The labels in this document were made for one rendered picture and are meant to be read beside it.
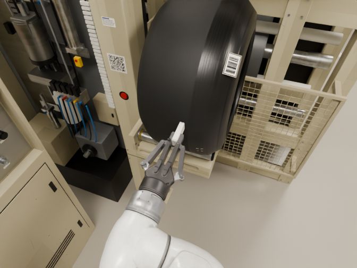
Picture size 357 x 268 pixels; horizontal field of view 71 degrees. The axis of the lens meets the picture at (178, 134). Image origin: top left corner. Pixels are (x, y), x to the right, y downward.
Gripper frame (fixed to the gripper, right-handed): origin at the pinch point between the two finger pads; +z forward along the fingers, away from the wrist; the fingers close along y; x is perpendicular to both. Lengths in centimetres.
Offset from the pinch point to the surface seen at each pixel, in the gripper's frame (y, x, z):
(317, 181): -84, 132, 73
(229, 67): -9.9, -15.3, 15.4
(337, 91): -56, 32, 67
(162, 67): 8.4, -13.7, 11.4
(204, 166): -6.3, 35.4, 9.5
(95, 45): 43, -3, 26
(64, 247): 60, 90, -40
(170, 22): 9.7, -20.6, 22.7
